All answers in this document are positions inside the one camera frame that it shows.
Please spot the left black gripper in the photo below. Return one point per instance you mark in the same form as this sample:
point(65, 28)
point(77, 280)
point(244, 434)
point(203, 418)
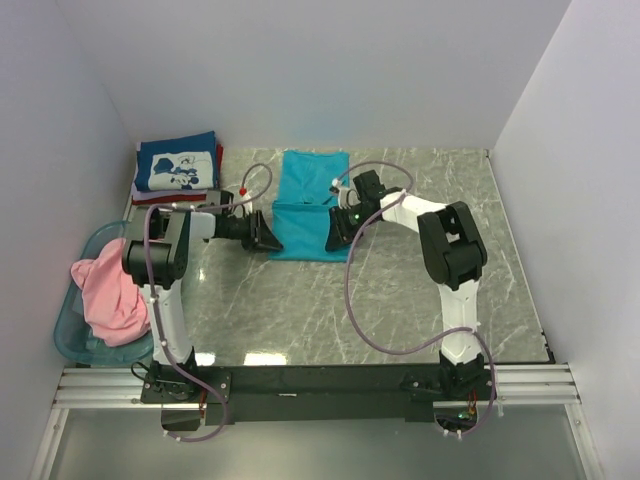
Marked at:
point(260, 236)

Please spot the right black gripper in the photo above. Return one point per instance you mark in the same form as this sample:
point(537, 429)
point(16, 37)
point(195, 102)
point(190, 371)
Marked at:
point(340, 234)

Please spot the teal t-shirt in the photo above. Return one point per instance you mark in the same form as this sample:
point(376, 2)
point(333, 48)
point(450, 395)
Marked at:
point(301, 220)

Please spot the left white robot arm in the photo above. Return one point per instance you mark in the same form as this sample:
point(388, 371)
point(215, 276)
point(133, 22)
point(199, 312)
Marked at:
point(156, 257)

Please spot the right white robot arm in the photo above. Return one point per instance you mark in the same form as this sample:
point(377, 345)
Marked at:
point(454, 256)

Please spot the folded red t-shirt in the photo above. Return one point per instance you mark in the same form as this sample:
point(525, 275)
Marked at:
point(190, 197)

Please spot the folded blue printed t-shirt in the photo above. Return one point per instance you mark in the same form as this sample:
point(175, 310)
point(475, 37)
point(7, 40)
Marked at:
point(178, 164)

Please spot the pink t-shirt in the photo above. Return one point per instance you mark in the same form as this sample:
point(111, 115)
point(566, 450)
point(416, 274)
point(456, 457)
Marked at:
point(112, 303)

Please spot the clear blue plastic bin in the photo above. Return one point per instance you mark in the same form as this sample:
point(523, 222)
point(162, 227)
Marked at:
point(73, 337)

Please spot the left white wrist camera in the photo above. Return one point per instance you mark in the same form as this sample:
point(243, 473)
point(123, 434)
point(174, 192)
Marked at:
point(246, 200)

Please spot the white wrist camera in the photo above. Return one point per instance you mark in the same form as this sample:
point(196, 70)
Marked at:
point(246, 200)
point(346, 196)

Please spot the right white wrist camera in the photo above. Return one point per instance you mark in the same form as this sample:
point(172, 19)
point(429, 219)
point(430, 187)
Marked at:
point(346, 196)

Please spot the aluminium rail frame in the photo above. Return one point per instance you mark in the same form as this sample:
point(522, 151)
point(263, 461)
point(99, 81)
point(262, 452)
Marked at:
point(116, 388)

